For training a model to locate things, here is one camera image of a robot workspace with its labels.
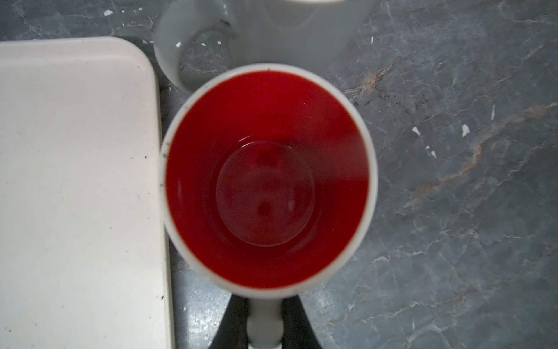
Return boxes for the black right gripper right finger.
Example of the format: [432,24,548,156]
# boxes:
[281,296,322,349]

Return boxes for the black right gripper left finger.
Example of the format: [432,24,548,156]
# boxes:
[209,295,249,349]

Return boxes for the white mug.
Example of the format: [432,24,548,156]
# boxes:
[158,63,379,348]

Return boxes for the grey mug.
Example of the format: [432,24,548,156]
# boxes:
[154,1,374,92]

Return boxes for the beige tray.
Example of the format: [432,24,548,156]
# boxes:
[1,37,174,348]

